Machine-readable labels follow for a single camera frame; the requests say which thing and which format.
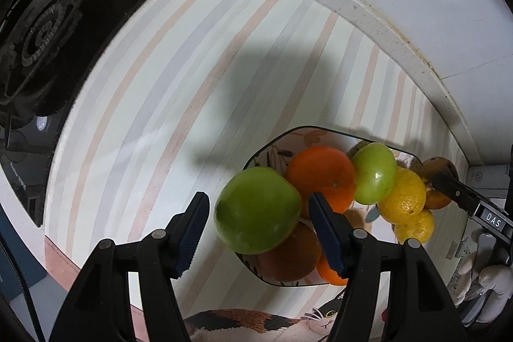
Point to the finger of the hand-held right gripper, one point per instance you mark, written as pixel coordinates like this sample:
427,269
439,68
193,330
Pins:
451,185

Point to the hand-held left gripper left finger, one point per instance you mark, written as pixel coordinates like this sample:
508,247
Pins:
192,236

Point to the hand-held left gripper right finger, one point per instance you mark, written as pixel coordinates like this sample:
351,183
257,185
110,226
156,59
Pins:
326,238

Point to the brown round fruit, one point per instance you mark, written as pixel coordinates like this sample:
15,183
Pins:
439,165

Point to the orange tangerine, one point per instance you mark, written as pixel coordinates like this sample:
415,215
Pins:
320,175
324,274

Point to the reddish brown apple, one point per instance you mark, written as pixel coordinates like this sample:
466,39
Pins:
286,258

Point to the yellow orange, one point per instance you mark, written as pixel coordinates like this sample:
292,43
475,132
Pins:
417,228
402,195

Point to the green apple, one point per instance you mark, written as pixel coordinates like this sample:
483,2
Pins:
374,173
256,209

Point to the floral ceramic plate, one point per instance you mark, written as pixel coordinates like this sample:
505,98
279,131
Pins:
272,149

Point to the person's right hand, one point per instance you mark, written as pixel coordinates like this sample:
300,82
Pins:
491,278

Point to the small brown card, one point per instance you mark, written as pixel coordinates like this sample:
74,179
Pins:
451,250

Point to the cat-shaped mat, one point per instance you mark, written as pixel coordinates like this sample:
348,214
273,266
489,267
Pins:
240,320

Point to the blue kitchen cabinet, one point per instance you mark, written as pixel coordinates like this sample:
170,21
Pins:
20,278

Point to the black gas stove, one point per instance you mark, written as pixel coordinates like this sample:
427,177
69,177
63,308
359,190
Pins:
60,45

